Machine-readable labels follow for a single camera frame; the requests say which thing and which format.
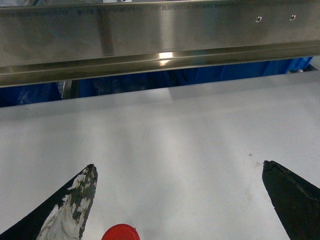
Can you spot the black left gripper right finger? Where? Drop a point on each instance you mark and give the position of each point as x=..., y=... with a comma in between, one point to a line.
x=295, y=200

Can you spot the white-flecked left gripper left finger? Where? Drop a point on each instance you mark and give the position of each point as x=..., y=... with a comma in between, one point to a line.
x=63, y=215

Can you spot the red push button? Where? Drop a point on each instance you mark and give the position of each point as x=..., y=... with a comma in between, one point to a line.
x=121, y=232

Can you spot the stainless steel shelf rail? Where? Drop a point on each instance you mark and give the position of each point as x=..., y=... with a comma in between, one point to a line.
x=51, y=43

